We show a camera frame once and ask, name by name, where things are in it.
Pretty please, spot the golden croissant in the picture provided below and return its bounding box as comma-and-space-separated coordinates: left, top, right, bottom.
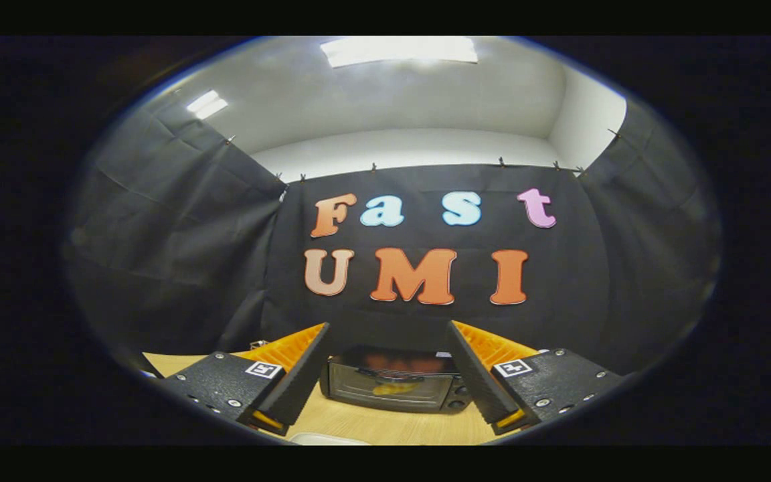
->
372, 380, 421, 397

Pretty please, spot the small ceiling light panel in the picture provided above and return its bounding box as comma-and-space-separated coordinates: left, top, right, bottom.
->
186, 90, 229, 121

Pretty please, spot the black toaster oven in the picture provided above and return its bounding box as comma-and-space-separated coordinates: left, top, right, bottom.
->
319, 345, 473, 414

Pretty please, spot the large ceiling light panel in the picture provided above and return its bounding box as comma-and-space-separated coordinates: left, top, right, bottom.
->
320, 36, 479, 68

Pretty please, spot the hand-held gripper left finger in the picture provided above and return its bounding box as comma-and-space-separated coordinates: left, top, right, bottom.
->
161, 322, 334, 436

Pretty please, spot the white square plate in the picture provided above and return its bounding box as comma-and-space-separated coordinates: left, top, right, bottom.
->
290, 433, 369, 446

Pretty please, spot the black backdrop cloth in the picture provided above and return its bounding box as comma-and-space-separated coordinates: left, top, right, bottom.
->
64, 94, 724, 376

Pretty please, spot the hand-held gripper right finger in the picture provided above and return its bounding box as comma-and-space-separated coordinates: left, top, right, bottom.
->
448, 320, 627, 434

